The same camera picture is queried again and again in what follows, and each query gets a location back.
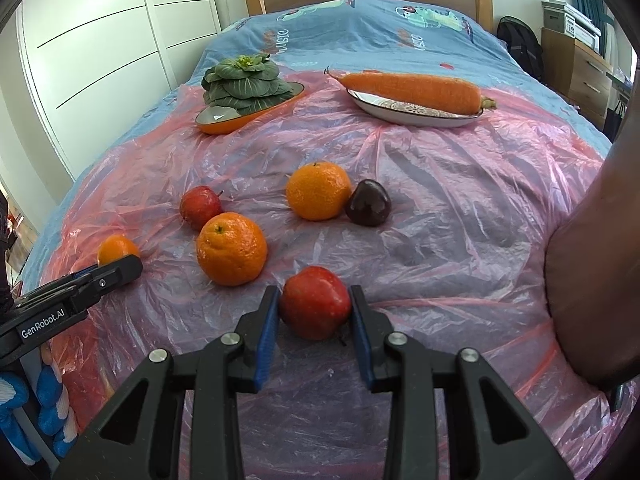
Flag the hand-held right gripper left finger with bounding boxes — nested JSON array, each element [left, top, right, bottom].
[[52, 285, 281, 480]]

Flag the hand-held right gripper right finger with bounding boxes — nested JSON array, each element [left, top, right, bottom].
[[349, 284, 573, 480]]

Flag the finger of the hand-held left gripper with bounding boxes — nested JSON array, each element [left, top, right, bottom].
[[27, 254, 144, 313]]

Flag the orange mandarin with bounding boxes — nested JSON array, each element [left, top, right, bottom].
[[285, 161, 352, 222], [195, 212, 269, 287], [96, 234, 142, 268]]

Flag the small red apple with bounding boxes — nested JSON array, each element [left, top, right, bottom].
[[179, 185, 224, 231], [279, 266, 353, 342]]

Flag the dark purple plum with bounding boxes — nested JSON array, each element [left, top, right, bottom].
[[345, 179, 392, 227]]

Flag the person's left hand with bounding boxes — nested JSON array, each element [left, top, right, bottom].
[[0, 360, 81, 466]]

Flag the pink plastic sheet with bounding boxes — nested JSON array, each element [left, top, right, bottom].
[[40, 67, 621, 480]]

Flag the orange oval plate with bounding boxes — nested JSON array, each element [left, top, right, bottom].
[[195, 81, 307, 136]]

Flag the white oval plate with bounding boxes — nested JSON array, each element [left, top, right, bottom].
[[346, 87, 485, 128]]

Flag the green bok choy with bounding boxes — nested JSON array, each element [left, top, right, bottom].
[[201, 54, 292, 116]]

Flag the copper and black kettle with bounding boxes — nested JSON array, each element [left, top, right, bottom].
[[544, 35, 640, 391]]

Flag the white wardrobe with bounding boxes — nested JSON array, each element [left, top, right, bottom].
[[0, 0, 223, 181]]

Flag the orange carrot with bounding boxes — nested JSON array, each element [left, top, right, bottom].
[[325, 69, 497, 115]]

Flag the black backpack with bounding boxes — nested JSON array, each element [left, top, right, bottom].
[[496, 16, 545, 81]]

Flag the wooden drawer cabinet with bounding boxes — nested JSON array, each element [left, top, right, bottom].
[[541, 27, 613, 128]]

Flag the white printer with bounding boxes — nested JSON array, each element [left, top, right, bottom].
[[542, 1, 601, 43]]

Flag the teal curtain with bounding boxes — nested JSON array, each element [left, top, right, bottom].
[[570, 0, 616, 58]]

